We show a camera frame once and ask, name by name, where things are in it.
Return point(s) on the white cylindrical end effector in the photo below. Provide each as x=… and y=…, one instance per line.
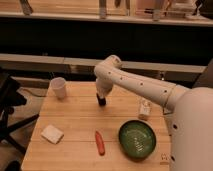
x=102, y=92

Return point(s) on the black eraser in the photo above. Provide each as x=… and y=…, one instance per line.
x=101, y=101

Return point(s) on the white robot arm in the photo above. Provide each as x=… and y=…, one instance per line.
x=192, y=121

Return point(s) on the white paper cup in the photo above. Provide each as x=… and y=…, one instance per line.
x=58, y=85

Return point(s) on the small white bottle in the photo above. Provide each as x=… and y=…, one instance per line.
x=144, y=109

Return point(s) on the orange carrot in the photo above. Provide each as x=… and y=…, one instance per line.
x=99, y=143

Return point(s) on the green bowl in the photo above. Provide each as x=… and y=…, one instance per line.
x=137, y=139

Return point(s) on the white sponge block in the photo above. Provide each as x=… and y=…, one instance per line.
x=52, y=134

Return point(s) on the black office chair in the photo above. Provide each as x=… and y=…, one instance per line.
x=9, y=98

